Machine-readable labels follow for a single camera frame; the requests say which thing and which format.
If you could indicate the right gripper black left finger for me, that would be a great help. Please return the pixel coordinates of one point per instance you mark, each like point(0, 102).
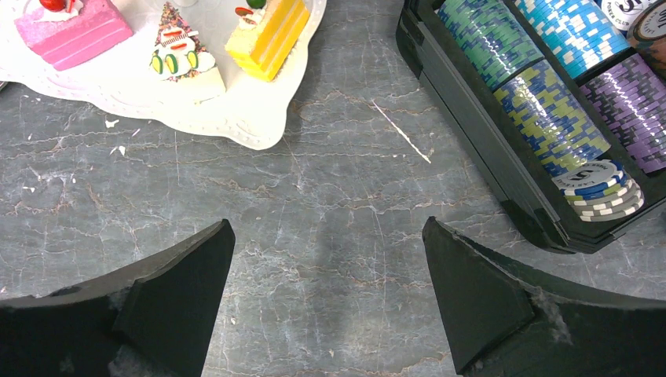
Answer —
point(153, 317)

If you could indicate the yellow-green blue chip stack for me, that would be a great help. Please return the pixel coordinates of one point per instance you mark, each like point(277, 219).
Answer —
point(551, 120)

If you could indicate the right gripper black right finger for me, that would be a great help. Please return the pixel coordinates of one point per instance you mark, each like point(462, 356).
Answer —
point(505, 318)

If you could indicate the purple poker chip stack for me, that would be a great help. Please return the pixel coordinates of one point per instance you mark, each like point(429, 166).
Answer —
point(630, 98)

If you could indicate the white sprinkle cake slice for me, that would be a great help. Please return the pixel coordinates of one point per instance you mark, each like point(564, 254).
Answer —
point(181, 62)

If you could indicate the small grey-blue chip stack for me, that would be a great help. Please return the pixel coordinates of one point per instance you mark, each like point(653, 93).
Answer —
point(600, 190)

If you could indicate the black poker chip case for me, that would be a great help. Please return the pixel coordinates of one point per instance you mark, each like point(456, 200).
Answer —
point(507, 163)

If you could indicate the brown poker chip stack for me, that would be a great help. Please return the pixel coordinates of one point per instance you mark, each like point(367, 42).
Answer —
point(646, 36)

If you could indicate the pink layered cake slice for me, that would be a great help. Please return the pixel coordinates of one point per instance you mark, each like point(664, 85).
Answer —
point(68, 33)

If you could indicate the green poker chip stack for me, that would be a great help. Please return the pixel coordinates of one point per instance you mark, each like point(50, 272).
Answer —
point(491, 38)

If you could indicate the light blue chip stack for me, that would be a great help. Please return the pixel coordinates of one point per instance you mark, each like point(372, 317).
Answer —
point(578, 33)

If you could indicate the white three-tier cake stand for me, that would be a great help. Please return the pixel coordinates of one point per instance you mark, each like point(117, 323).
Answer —
point(250, 112)

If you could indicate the yellow rectangular cake slice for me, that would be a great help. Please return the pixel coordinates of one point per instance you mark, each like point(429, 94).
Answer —
point(265, 34)

